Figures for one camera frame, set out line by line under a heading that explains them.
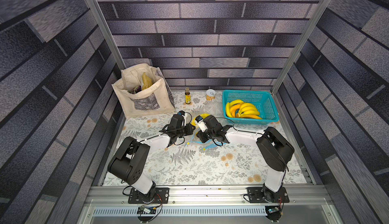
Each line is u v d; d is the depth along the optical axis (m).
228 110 1.00
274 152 0.49
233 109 1.02
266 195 0.66
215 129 0.73
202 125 0.77
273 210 0.73
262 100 1.09
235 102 1.10
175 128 0.71
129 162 0.46
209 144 0.81
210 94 1.10
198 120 0.83
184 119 0.74
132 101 0.89
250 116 1.01
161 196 0.74
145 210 0.71
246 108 1.00
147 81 0.94
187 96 1.06
